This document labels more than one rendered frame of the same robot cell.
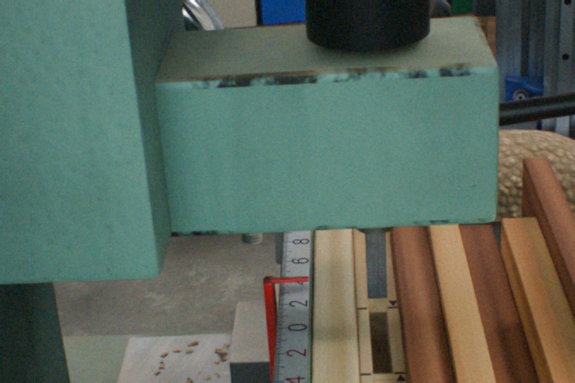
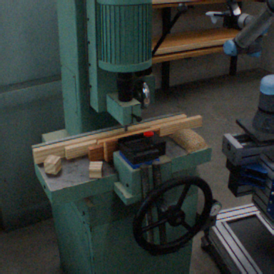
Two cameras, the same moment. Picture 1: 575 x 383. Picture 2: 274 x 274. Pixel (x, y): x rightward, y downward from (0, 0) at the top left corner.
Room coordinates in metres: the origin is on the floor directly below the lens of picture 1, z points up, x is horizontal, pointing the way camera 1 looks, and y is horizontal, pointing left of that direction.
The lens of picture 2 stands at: (-0.17, -1.18, 1.62)
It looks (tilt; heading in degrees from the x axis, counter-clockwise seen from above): 28 degrees down; 60
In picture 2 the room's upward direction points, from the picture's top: straight up
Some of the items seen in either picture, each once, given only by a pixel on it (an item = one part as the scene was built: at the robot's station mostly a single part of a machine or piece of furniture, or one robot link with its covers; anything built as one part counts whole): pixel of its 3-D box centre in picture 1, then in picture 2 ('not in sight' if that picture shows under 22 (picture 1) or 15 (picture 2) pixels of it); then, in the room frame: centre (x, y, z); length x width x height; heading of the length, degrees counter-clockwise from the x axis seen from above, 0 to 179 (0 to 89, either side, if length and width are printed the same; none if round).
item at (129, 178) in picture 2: not in sight; (142, 168); (0.41, -0.23, 0.92); 0.15 x 0.13 x 0.09; 177
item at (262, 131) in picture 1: (325, 138); (123, 108); (0.46, -0.02, 1.03); 0.14 x 0.07 x 0.09; 87
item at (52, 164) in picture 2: not in sight; (53, 164); (0.16, -0.07, 0.92); 0.05 x 0.04 x 0.04; 44
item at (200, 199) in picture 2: not in sight; (200, 212); (0.71, -0.19, 0.58); 0.12 x 0.08 x 0.08; 87
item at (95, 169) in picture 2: not in sight; (95, 169); (0.27, -0.16, 0.92); 0.05 x 0.04 x 0.03; 58
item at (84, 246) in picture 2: not in sight; (116, 236); (0.46, 0.08, 0.36); 0.58 x 0.45 x 0.71; 87
